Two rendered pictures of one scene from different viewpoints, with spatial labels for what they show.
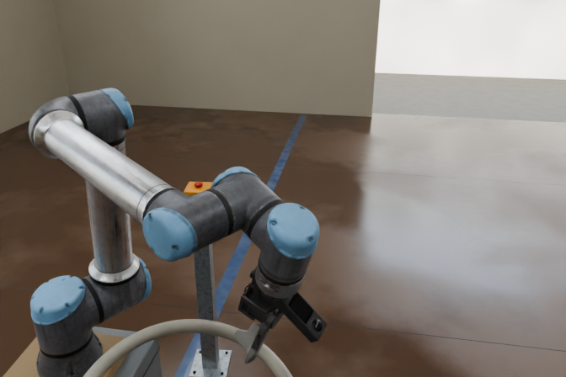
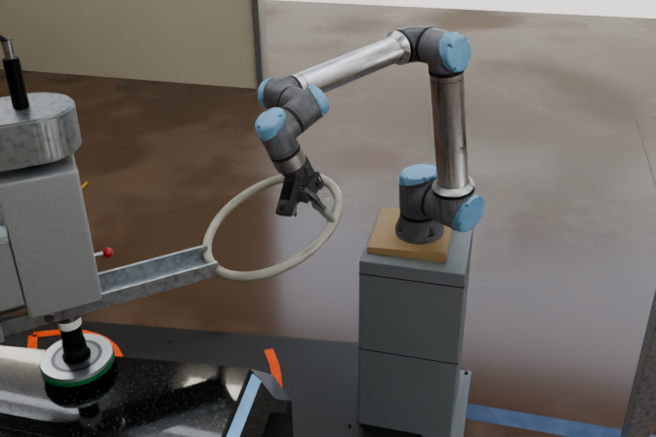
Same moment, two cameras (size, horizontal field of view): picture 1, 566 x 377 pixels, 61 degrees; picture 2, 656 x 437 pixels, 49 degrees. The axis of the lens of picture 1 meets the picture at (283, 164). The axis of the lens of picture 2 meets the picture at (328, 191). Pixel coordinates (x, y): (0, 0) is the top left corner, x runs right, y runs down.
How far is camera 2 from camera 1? 211 cm
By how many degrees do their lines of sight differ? 84
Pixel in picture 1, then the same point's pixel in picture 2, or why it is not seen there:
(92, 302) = (422, 193)
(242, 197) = (289, 97)
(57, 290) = (420, 171)
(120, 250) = (440, 168)
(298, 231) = (262, 121)
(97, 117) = (425, 48)
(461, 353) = not seen: outside the picture
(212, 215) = (272, 94)
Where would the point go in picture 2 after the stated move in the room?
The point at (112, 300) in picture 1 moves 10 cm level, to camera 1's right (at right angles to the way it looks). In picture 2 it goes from (431, 203) to (432, 217)
